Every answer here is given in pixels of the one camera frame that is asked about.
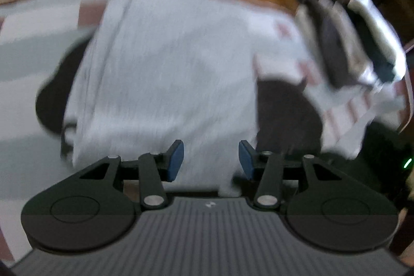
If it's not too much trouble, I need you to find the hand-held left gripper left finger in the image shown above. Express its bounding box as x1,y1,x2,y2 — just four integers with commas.
78,139,185,210

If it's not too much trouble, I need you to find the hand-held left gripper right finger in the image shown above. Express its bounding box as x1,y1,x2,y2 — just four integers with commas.
238,139,343,210

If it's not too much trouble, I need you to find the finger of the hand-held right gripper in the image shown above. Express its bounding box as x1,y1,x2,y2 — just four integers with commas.
296,0,321,48

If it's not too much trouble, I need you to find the light grey garment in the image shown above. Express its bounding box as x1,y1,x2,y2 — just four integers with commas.
61,0,292,197

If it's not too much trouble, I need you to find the black cloth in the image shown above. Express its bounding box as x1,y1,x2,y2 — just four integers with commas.
35,37,324,164

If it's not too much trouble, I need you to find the dark device with green light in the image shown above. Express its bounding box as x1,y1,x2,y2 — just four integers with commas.
362,122,414,199

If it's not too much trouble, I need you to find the grey white red checked blanket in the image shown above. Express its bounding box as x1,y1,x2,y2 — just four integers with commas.
0,0,411,267

